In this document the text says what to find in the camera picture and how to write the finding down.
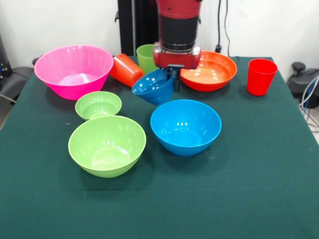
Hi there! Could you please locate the black cable with plug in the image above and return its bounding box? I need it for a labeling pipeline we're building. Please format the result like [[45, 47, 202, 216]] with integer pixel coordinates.
[[214, 0, 223, 56]]

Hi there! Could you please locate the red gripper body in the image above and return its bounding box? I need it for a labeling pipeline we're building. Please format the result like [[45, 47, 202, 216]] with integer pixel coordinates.
[[152, 42, 202, 71]]

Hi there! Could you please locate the black equipment box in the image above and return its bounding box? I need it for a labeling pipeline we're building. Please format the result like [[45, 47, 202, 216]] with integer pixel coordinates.
[[0, 34, 13, 78]]

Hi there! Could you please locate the thin black cable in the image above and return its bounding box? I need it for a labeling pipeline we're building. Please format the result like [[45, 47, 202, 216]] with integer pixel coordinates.
[[224, 0, 231, 57]]

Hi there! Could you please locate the bundle of floor cables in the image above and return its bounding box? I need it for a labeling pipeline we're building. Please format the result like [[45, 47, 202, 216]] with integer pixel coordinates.
[[298, 74, 319, 131]]

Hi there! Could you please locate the large pink bowl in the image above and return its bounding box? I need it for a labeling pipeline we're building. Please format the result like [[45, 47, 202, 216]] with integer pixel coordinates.
[[34, 44, 114, 101]]

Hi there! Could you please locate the grey office chair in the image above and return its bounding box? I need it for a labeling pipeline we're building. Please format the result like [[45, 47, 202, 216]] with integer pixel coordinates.
[[0, 66, 35, 104]]

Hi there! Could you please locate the large light blue bowl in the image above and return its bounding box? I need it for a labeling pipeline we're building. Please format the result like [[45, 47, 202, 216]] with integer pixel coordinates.
[[150, 99, 222, 157]]

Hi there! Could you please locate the dark green table cloth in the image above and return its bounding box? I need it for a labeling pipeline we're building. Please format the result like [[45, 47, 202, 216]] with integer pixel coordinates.
[[0, 55, 319, 239]]

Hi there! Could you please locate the small green bowl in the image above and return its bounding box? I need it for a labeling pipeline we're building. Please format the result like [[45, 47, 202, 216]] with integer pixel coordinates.
[[75, 91, 123, 121]]

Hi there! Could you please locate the black chair base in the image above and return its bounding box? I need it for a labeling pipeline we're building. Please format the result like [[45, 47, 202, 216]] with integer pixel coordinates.
[[286, 62, 319, 109]]

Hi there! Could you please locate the red cup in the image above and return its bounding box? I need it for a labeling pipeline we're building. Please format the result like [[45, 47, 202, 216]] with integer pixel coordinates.
[[247, 58, 279, 97]]

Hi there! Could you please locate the orange cup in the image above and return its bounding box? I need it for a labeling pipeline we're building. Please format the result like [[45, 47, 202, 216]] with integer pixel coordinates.
[[109, 53, 145, 88]]

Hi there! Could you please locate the green cup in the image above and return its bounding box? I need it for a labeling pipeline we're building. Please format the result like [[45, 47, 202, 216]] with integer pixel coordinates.
[[136, 44, 159, 75]]

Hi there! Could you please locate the small dark blue bowl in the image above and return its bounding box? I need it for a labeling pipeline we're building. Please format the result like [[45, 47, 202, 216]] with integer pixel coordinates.
[[131, 69, 175, 106]]

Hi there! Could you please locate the orange bowl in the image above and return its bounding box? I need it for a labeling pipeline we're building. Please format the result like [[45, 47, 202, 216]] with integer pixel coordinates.
[[179, 50, 238, 92]]

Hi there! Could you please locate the large green bowl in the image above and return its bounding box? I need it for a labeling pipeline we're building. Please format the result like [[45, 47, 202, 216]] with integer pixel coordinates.
[[68, 115, 147, 178]]

